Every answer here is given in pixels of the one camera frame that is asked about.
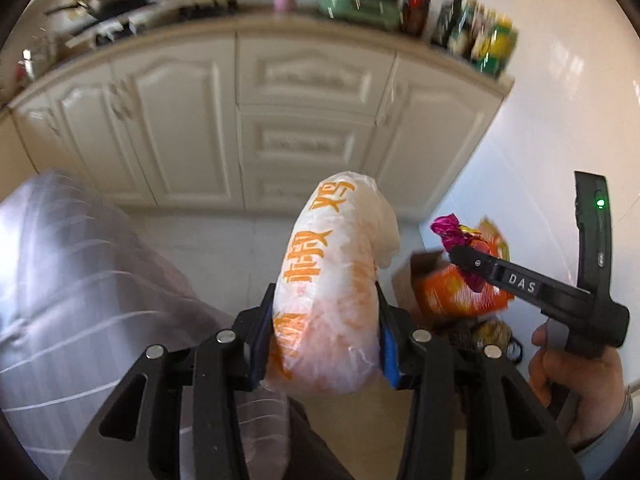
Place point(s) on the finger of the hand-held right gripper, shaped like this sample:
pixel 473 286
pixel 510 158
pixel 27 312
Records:
pixel 515 277

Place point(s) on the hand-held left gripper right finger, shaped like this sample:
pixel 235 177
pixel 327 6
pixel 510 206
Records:
pixel 389 360

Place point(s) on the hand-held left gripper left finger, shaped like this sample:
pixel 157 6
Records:
pixel 261 345

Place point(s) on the magenta foil wrapper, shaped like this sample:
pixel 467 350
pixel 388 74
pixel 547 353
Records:
pixel 446 230

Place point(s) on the brown cardboard box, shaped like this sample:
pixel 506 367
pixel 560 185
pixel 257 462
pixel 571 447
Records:
pixel 415 280

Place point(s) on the white bag with orange print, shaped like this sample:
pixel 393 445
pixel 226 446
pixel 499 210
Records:
pixel 330 280

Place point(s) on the person's right forearm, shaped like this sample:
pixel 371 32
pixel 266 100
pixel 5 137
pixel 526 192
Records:
pixel 607 445

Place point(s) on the person's right hand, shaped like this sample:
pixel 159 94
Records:
pixel 595 390

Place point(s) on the yellow snack packet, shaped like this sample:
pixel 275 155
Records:
pixel 495 240

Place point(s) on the orange snack packet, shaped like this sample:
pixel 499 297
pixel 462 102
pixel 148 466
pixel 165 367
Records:
pixel 450 295

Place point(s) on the person's dark trouser leg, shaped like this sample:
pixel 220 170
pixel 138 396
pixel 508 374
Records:
pixel 315 450

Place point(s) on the grey checked tablecloth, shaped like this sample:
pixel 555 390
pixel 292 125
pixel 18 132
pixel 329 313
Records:
pixel 75 285

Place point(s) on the cream kitchen cabinet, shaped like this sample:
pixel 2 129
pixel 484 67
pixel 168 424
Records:
pixel 175 125

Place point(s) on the dark glass bottle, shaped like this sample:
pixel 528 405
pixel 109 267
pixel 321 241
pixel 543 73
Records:
pixel 446 22

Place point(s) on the dark red jar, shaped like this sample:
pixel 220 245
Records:
pixel 416 10

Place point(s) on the green kitchen appliance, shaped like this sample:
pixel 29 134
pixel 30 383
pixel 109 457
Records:
pixel 360 7

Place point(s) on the black gas stove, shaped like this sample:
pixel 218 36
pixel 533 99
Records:
pixel 165 10

